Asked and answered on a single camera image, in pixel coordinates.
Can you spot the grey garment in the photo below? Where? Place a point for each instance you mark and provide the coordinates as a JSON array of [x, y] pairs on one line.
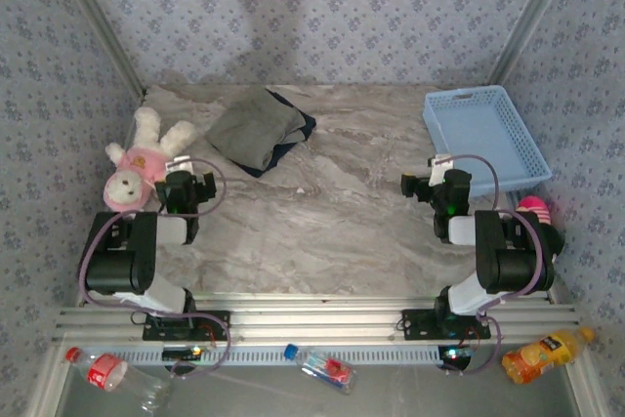
[[254, 129]]

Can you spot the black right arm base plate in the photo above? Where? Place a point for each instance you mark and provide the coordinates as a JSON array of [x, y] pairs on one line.
[[415, 324]]

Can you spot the navy blue garment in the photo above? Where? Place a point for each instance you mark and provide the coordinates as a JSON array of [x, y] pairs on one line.
[[307, 125]]

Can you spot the orange juice bottle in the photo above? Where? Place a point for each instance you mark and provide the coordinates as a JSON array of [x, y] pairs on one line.
[[542, 353]]

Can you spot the doll with pink striped hat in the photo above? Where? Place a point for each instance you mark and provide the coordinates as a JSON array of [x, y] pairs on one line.
[[534, 207]]

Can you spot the small circuit board with LED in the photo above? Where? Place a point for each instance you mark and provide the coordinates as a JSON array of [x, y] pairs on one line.
[[178, 352], [454, 356]]

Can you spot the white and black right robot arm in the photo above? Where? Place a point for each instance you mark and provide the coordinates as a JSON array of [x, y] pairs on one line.
[[512, 261]]

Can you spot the aluminium corner post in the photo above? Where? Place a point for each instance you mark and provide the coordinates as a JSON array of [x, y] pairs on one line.
[[97, 21], [532, 21]]

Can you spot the white teddy bear pink hoodie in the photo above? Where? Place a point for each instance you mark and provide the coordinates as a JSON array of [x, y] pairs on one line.
[[141, 163]]

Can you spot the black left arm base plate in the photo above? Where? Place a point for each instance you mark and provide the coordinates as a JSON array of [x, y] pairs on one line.
[[220, 321]]

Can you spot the light blue plastic basket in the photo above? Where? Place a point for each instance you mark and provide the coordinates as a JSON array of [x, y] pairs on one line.
[[473, 129]]

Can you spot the empty clear bottle red label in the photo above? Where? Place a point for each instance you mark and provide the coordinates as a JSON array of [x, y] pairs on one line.
[[105, 372]]

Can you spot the aluminium rail beam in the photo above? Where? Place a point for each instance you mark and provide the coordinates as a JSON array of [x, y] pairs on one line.
[[317, 319]]

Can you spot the small water bottle blue cap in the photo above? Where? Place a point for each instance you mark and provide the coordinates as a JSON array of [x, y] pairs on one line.
[[327, 368]]

